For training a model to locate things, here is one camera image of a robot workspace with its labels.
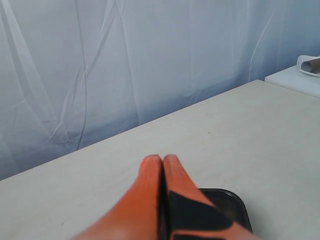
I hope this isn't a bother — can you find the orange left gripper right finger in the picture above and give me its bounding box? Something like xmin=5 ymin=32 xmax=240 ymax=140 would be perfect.
xmin=163 ymin=154 xmax=253 ymax=240

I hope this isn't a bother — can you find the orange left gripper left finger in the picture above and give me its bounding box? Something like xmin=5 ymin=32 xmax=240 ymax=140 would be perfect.
xmin=73 ymin=154 xmax=163 ymax=240

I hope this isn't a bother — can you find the transparent lid with orange seal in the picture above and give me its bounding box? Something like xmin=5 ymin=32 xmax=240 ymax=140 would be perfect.
xmin=200 ymin=188 xmax=253 ymax=233

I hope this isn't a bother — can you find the white backdrop cloth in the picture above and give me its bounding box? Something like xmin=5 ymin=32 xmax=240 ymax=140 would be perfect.
xmin=0 ymin=0 xmax=320 ymax=179

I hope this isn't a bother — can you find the white side table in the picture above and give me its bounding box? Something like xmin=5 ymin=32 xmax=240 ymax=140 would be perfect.
xmin=264 ymin=66 xmax=320 ymax=98

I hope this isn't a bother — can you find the white tape dispenser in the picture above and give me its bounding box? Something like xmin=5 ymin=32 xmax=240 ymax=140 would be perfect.
xmin=296 ymin=55 xmax=320 ymax=78

